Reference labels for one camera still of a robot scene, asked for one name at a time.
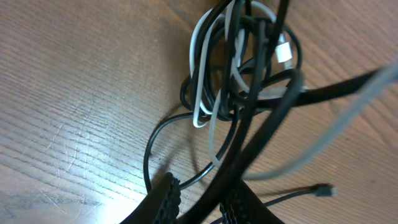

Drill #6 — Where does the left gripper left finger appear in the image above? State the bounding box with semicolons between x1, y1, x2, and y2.
121;172;181;224

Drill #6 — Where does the black usb cable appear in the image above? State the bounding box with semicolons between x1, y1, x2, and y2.
142;0;386;224

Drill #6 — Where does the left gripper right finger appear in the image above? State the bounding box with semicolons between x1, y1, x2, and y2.
220;182;284;224

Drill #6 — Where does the white usb cable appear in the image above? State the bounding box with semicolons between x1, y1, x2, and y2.
188;0;398;181

